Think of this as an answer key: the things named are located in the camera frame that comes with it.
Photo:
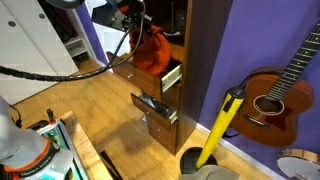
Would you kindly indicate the white closet door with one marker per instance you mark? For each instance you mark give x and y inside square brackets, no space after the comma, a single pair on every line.
[20,50]
[53,43]

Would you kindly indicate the yellow pole with black cap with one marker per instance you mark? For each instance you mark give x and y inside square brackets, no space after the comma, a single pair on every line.
[220,123]

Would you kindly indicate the wooden drawer with cream compartments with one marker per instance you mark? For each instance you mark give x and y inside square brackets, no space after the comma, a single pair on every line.
[143,80]

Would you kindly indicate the wooden drawer holding black plastic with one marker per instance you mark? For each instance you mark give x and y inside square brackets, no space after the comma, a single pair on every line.
[160,108]

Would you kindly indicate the brown acoustic guitar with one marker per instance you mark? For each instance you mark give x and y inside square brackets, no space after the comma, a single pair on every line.
[276,116]

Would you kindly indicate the black round stand base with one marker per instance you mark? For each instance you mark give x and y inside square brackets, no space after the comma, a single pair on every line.
[190,160]

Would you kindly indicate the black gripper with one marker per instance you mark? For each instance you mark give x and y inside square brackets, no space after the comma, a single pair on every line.
[131,8]

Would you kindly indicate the white paper slip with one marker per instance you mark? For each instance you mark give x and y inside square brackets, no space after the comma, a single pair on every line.
[173,33]

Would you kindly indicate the dark round object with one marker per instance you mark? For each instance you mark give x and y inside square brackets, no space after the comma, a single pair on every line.
[180,18]

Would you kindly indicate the thin dark metal rod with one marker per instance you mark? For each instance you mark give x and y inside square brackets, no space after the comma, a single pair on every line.
[171,16]

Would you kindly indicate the aluminium frame rail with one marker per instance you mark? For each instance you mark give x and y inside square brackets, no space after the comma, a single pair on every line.
[75,150]

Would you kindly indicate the small black upright clamp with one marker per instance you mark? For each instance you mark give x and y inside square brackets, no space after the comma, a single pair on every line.
[50,115]

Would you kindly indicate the white closet shelf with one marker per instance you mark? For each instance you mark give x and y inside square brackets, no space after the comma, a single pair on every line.
[77,46]

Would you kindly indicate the red knit beanie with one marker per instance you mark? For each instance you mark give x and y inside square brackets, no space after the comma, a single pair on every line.
[153,53]

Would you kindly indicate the dark wooden shelf cabinet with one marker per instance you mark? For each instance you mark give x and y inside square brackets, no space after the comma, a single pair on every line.
[203,66]

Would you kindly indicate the grey cloth cover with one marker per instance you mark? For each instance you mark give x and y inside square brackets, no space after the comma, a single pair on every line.
[210,173]

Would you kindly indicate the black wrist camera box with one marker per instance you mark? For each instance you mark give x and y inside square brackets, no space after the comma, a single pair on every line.
[108,18]

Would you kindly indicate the brown wooden drawer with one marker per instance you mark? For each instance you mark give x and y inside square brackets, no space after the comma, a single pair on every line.
[163,135]

